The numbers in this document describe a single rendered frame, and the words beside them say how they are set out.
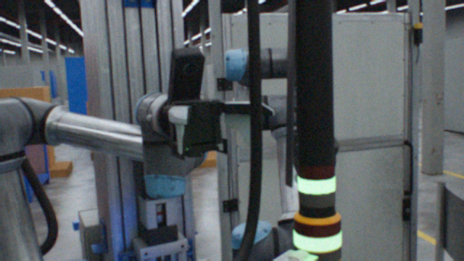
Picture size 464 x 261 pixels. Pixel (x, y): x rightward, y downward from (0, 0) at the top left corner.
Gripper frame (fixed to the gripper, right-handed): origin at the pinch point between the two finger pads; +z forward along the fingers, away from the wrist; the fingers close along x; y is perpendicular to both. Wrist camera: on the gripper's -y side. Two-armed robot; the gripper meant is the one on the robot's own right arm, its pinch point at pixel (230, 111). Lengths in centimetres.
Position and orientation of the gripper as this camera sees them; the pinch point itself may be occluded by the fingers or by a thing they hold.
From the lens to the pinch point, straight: 54.9
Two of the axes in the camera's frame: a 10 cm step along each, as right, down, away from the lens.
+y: 0.5, 9.9, 1.2
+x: -9.0, 1.0, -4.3
